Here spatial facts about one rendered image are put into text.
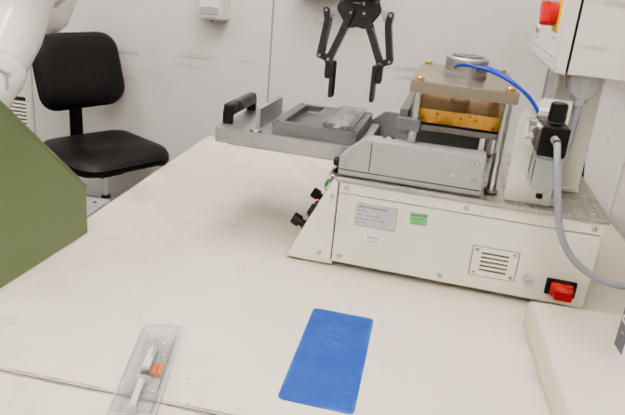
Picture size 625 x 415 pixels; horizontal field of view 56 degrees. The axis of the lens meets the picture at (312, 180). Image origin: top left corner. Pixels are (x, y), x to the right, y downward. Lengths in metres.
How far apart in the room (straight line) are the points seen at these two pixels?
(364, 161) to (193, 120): 1.91
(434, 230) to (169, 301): 0.47
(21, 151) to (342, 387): 0.62
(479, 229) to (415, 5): 1.67
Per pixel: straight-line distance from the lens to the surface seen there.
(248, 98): 1.27
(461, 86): 1.03
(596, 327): 1.02
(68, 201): 1.16
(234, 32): 2.74
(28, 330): 0.95
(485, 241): 1.07
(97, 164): 2.51
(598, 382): 0.89
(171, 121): 2.92
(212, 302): 0.98
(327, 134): 1.11
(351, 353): 0.89
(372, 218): 1.06
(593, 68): 1.01
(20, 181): 1.05
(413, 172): 1.03
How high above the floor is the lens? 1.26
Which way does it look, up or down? 19 degrees down
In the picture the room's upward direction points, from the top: 5 degrees clockwise
